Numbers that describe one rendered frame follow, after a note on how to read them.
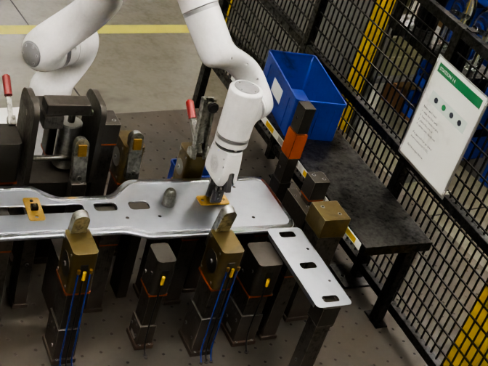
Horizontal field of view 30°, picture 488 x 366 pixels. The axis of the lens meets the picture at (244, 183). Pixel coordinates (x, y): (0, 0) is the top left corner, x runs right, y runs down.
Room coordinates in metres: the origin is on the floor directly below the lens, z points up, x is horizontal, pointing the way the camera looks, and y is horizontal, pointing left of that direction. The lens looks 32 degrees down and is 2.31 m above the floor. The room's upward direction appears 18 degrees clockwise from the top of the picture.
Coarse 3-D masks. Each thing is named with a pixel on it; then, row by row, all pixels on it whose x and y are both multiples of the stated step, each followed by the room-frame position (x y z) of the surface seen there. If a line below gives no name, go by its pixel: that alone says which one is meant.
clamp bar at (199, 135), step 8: (200, 104) 2.05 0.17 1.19; (208, 104) 2.04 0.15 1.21; (216, 104) 2.03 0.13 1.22; (200, 112) 2.04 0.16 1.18; (208, 112) 2.06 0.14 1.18; (200, 120) 2.03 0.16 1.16; (208, 120) 2.05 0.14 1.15; (200, 128) 2.03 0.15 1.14; (208, 128) 2.05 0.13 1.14; (200, 136) 2.04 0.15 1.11; (208, 136) 2.04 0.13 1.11; (192, 144) 2.04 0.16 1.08
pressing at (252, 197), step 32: (0, 192) 1.68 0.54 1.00; (32, 192) 1.72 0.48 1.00; (128, 192) 1.85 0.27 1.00; (160, 192) 1.89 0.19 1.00; (192, 192) 1.94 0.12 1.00; (224, 192) 1.98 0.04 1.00; (256, 192) 2.03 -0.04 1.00; (0, 224) 1.57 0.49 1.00; (32, 224) 1.61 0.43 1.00; (64, 224) 1.64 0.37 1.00; (96, 224) 1.68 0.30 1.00; (128, 224) 1.72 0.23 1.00; (160, 224) 1.76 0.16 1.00; (192, 224) 1.80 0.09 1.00; (256, 224) 1.89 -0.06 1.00; (288, 224) 1.94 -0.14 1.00
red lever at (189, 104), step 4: (188, 100) 2.13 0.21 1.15; (192, 100) 2.14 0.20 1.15; (188, 104) 2.12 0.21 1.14; (192, 104) 2.13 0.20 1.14; (188, 108) 2.12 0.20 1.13; (192, 108) 2.12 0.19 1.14; (188, 112) 2.11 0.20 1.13; (192, 112) 2.11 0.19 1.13; (188, 116) 2.10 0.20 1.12; (192, 116) 2.10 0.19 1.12; (192, 120) 2.09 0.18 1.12; (192, 124) 2.08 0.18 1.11; (192, 128) 2.08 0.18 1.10; (192, 132) 2.07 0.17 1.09; (192, 136) 2.07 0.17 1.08; (200, 144) 2.05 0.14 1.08; (200, 148) 2.04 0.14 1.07; (200, 152) 2.03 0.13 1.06
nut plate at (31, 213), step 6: (24, 198) 1.69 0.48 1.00; (30, 198) 1.70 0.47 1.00; (36, 198) 1.70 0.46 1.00; (24, 204) 1.67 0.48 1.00; (30, 204) 1.66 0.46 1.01; (36, 204) 1.67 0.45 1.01; (30, 210) 1.65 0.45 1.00; (36, 210) 1.66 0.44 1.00; (42, 210) 1.67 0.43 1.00; (30, 216) 1.63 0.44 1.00; (42, 216) 1.64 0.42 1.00
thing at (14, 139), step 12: (0, 132) 1.81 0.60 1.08; (12, 132) 1.82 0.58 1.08; (0, 144) 1.76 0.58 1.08; (12, 144) 1.78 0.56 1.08; (0, 156) 1.76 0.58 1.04; (12, 156) 1.78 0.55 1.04; (0, 168) 1.76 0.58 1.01; (12, 168) 1.78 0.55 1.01; (0, 180) 1.77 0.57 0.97; (12, 180) 1.78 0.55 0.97
